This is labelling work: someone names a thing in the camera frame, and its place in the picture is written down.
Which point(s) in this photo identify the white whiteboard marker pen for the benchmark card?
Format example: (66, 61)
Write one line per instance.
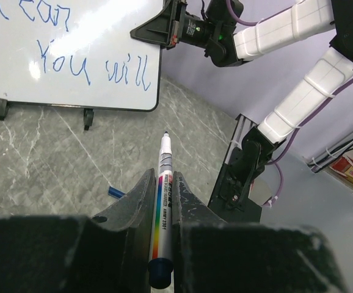
(160, 262)

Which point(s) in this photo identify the red yellow box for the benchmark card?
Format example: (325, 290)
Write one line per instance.
(343, 166)

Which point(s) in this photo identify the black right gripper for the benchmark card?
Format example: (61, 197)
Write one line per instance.
(173, 24)

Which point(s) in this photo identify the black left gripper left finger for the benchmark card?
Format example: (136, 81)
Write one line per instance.
(76, 253)

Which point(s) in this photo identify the white whiteboard black frame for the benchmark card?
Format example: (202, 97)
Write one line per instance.
(78, 54)

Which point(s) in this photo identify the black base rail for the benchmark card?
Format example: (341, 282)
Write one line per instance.
(230, 196)

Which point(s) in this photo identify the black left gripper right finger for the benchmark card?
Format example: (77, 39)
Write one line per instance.
(211, 255)

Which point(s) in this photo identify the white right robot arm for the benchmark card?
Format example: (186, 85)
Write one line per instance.
(284, 67)

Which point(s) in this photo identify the blue marker cap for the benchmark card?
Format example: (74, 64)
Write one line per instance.
(115, 193)

